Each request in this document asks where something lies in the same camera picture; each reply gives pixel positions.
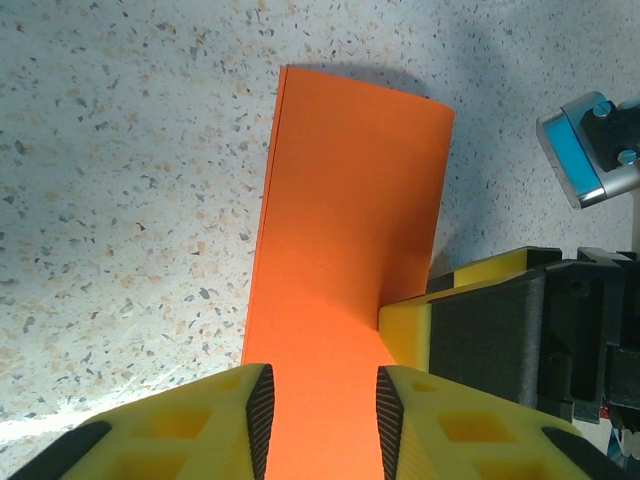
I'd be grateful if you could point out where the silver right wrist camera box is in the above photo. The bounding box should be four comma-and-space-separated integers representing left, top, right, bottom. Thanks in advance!
535, 91, 640, 210

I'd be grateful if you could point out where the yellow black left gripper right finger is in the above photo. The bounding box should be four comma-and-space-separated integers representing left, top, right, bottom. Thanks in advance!
374, 364, 631, 480

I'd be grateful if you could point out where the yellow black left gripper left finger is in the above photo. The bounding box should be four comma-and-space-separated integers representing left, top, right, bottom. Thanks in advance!
9, 363, 277, 480

